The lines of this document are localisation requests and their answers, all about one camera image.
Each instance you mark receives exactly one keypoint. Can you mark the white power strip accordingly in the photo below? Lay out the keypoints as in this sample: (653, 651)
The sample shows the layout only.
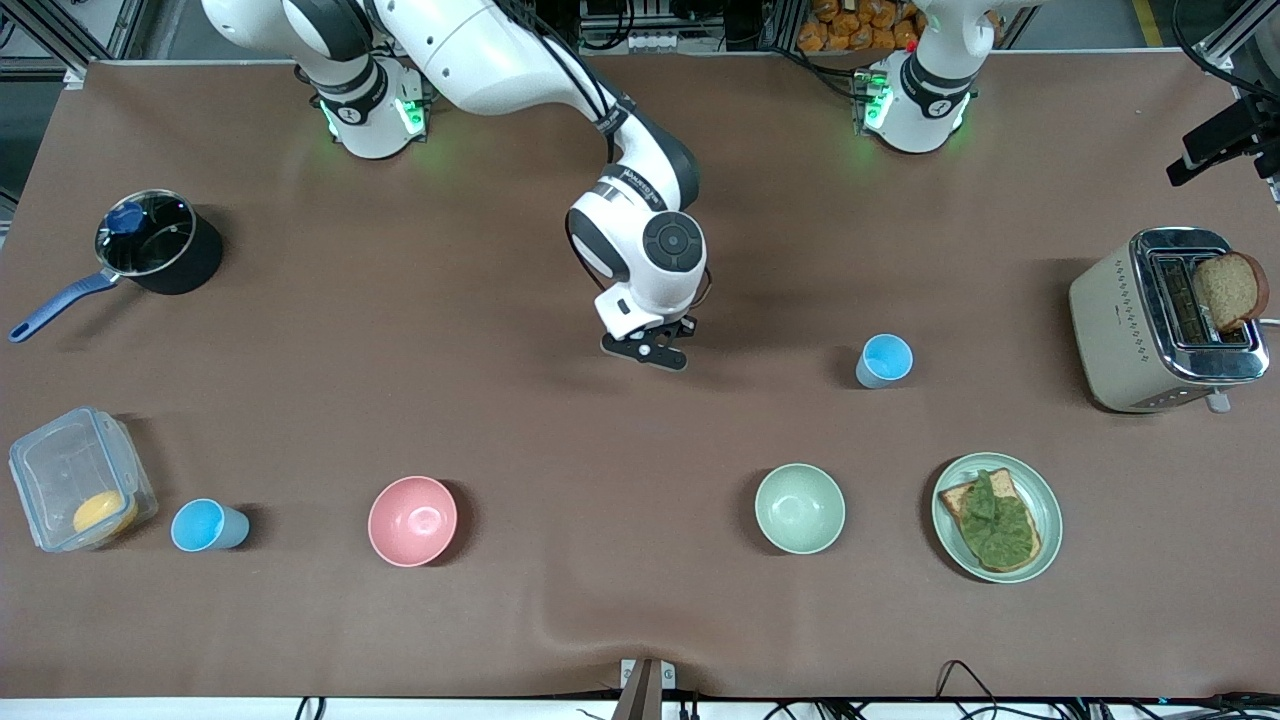
(625, 42)

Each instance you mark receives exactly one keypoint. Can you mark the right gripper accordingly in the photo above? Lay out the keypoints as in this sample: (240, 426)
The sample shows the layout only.
(686, 325)

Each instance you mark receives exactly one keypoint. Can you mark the pale green bowl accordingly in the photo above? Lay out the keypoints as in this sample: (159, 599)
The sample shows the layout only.
(800, 508)

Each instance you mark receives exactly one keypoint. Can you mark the glass lid blue knob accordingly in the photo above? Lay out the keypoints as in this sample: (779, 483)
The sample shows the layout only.
(150, 235)

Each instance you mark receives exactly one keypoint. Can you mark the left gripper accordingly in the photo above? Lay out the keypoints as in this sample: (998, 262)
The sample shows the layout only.
(1256, 124)

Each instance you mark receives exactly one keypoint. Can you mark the light blue plastic cup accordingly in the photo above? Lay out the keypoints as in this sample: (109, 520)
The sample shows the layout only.
(885, 358)
(200, 525)

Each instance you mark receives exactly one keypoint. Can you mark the pink bowl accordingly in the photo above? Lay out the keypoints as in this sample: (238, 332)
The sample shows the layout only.
(412, 520)

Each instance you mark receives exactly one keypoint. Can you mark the brown bread slice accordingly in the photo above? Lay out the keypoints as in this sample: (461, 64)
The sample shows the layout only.
(1228, 290)

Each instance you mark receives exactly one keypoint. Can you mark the yellow round sponge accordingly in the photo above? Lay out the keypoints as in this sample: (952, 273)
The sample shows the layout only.
(103, 512)

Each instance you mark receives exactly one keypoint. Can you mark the toast slice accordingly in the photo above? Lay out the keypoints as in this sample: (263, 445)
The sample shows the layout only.
(958, 497)

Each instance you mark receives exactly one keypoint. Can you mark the green lettuce leaf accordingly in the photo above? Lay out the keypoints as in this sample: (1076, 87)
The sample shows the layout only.
(995, 525)

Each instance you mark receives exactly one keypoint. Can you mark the beige chrome toaster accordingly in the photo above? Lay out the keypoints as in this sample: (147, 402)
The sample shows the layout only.
(1110, 330)

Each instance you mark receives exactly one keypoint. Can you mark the aluminium frame profile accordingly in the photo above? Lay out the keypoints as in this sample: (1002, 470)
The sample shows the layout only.
(40, 25)
(1225, 45)

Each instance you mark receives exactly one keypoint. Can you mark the grey metal table bracket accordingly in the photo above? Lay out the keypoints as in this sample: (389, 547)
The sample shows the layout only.
(640, 690)

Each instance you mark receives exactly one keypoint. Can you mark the brown table cloth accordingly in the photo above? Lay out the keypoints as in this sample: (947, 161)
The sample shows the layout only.
(600, 450)

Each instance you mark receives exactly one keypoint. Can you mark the pale green plate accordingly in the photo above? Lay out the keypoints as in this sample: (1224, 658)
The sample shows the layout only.
(1048, 510)

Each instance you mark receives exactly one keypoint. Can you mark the clear plastic lidded container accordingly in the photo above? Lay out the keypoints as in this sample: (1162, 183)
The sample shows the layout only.
(60, 470)

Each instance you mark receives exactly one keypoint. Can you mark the bag of orange buns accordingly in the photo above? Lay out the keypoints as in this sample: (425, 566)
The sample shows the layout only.
(850, 25)

